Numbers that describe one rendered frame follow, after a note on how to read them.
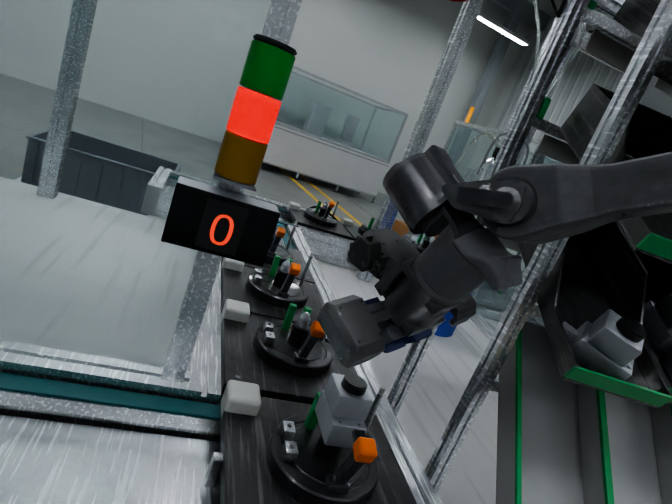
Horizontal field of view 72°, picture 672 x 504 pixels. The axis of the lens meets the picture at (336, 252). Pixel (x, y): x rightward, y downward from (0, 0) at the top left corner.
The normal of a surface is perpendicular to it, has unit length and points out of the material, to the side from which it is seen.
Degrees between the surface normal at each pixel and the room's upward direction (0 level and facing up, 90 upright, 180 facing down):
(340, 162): 90
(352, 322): 32
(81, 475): 0
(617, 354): 111
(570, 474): 45
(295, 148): 90
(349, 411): 90
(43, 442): 0
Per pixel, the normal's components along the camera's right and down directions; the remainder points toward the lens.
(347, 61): 0.36, 0.38
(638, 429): 0.29, -0.43
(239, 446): 0.34, -0.90
